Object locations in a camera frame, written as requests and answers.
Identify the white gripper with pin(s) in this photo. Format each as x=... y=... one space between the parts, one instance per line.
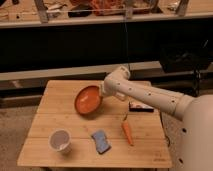
x=105 y=91

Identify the orange ceramic bowl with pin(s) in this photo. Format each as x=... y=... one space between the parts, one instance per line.
x=88 y=100

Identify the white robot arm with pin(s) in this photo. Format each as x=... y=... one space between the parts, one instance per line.
x=196 y=114

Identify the small dark flat box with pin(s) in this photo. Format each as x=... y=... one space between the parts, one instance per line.
x=140 y=107

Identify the orange carrot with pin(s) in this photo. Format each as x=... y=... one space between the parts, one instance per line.
x=127 y=131

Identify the wooden folding table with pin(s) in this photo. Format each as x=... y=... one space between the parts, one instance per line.
x=111 y=137

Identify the blue sponge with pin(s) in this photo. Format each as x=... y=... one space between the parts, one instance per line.
x=101 y=142

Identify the white paper cup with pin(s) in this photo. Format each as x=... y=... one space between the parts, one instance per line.
x=60 y=141

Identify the orange clutter on shelf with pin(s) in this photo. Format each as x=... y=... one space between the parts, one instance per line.
x=107 y=7

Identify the long metal shelf rail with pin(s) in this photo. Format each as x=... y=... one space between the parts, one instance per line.
x=32 y=74

